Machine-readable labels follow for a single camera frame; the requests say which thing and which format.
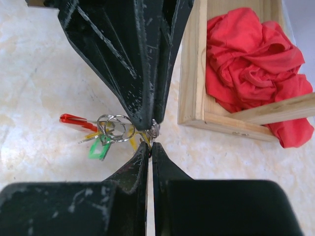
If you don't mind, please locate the yellow tagged key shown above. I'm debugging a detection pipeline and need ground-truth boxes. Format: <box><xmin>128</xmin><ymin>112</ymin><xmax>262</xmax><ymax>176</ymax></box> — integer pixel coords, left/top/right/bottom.
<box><xmin>78</xmin><ymin>131</ymin><xmax>103</xmax><ymax>144</ymax></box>
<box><xmin>129</xmin><ymin>131</ymin><xmax>151</xmax><ymax>151</ymax></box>

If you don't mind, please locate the green tagged key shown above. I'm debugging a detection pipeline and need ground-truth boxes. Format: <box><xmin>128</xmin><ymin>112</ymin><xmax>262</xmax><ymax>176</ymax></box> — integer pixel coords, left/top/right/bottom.
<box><xmin>88</xmin><ymin>135</ymin><xmax>112</xmax><ymax>161</ymax></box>

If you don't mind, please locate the red handled metal key organizer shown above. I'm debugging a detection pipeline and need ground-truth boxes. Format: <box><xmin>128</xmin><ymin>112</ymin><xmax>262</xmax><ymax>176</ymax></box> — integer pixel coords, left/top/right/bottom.
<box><xmin>59</xmin><ymin>113</ymin><xmax>162</xmax><ymax>143</ymax></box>

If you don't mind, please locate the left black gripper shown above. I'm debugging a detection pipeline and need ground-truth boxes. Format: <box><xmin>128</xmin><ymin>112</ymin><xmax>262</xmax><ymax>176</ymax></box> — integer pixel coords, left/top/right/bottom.
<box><xmin>26</xmin><ymin>0</ymin><xmax>59</xmax><ymax>8</ymax></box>

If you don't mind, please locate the red crumpled shirt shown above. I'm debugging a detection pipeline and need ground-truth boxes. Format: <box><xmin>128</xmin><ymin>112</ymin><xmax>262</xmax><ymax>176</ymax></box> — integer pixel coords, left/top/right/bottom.
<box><xmin>205</xmin><ymin>7</ymin><xmax>315</xmax><ymax>148</ymax></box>

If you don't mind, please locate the wooden clothes rack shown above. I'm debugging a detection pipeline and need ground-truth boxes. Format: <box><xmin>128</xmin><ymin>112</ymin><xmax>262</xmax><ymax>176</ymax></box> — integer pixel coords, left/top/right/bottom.
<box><xmin>178</xmin><ymin>0</ymin><xmax>315</xmax><ymax>148</ymax></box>

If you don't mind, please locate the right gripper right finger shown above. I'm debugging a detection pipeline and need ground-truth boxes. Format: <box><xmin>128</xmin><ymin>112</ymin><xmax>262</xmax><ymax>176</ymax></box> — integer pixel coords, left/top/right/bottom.
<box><xmin>152</xmin><ymin>143</ymin><xmax>303</xmax><ymax>236</ymax></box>

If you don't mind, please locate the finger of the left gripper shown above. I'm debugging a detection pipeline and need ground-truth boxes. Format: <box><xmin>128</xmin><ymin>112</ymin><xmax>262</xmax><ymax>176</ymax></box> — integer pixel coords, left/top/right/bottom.
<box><xmin>58</xmin><ymin>0</ymin><xmax>160</xmax><ymax>130</ymax></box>
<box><xmin>154</xmin><ymin>0</ymin><xmax>194</xmax><ymax>123</ymax></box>

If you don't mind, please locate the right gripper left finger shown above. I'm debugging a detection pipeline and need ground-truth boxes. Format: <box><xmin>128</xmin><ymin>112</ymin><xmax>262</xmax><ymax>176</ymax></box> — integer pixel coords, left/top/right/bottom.
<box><xmin>0</xmin><ymin>144</ymin><xmax>150</xmax><ymax>236</ymax></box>

